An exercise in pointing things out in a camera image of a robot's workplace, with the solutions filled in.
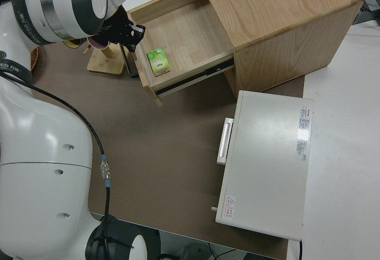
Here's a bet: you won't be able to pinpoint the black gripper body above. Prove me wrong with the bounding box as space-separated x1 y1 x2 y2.
99 5 134 47

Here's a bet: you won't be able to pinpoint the light wooden drawer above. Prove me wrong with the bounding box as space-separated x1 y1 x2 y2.
126 0 236 108

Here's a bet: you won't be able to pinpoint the pink mug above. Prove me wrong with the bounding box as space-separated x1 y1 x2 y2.
87 33 112 50

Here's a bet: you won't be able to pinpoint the small green box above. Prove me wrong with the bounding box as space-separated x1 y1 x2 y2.
146 47 171 76

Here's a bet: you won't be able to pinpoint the wooden mug tree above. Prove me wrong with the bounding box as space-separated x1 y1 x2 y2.
83 42 126 76

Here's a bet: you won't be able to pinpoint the blue mug yellow inside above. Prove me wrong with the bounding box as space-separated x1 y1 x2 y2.
63 38 86 49

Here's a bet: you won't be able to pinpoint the brown wicker basket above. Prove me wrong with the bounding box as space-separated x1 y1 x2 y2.
29 47 42 72

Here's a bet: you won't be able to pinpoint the brown table mat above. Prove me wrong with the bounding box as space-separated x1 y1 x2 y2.
29 43 311 260

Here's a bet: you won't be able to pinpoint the light wooden cabinet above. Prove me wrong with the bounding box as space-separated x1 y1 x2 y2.
194 0 366 93

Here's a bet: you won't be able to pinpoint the white toaster oven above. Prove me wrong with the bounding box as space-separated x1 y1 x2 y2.
210 90 315 242

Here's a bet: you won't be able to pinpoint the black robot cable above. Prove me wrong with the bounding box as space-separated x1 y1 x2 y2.
0 71 114 228

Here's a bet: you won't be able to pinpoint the white oven door handle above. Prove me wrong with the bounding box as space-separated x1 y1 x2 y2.
216 117 235 166

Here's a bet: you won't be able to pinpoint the black floor cables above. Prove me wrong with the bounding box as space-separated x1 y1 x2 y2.
159 241 241 260

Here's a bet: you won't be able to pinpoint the black wire rack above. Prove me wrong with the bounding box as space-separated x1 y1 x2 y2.
354 0 380 25

